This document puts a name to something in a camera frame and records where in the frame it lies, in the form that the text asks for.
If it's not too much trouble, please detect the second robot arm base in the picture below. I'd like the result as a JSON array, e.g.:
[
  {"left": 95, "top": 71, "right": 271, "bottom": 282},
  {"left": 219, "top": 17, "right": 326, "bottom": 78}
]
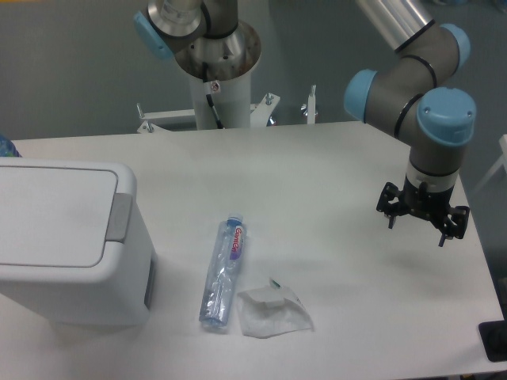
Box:
[{"left": 133, "top": 0, "right": 261, "bottom": 82}]

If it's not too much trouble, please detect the white trash can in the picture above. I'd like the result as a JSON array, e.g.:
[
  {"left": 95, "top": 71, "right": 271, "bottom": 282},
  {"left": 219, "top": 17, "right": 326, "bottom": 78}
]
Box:
[{"left": 1, "top": 158, "right": 157, "bottom": 326}]

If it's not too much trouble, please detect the clear plastic water bottle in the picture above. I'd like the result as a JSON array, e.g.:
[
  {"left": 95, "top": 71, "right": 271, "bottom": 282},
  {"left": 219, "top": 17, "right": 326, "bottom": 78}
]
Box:
[{"left": 199, "top": 214, "right": 247, "bottom": 329}]

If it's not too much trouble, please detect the black device at table edge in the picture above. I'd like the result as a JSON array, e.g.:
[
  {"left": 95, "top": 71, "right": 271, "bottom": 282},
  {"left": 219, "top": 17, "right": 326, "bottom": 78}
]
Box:
[{"left": 478, "top": 321, "right": 506, "bottom": 363}]

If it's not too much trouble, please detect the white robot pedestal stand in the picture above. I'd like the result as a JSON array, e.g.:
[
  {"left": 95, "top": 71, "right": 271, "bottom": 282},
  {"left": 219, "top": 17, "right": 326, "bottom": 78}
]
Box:
[{"left": 135, "top": 72, "right": 320, "bottom": 135}]

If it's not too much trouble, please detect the black cable on pedestal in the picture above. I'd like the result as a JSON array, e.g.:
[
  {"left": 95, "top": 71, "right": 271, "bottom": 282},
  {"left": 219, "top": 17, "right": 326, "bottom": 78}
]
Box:
[{"left": 200, "top": 61, "right": 226, "bottom": 131}]

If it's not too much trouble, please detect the blue patterned object left edge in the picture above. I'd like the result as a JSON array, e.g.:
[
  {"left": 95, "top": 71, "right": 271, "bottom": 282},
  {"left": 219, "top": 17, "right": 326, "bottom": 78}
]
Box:
[{"left": 0, "top": 135, "right": 22, "bottom": 158}]

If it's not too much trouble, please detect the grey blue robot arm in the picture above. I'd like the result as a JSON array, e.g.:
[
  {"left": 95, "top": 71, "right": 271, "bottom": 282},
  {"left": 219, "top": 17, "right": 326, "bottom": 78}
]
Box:
[{"left": 344, "top": 1, "right": 477, "bottom": 245}]

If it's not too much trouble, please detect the white frame right edge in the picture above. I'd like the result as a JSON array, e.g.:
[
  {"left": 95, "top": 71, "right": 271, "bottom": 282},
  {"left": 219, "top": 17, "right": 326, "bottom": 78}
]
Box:
[{"left": 471, "top": 135, "right": 506, "bottom": 197}]

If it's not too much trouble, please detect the crumpled clear plastic bag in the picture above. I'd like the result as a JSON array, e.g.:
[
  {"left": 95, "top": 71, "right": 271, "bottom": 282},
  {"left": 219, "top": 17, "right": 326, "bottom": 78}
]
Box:
[{"left": 236, "top": 278, "right": 314, "bottom": 339}]

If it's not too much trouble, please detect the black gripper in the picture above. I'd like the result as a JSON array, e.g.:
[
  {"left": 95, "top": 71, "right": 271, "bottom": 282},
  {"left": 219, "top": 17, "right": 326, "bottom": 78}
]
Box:
[{"left": 376, "top": 177, "right": 470, "bottom": 247}]

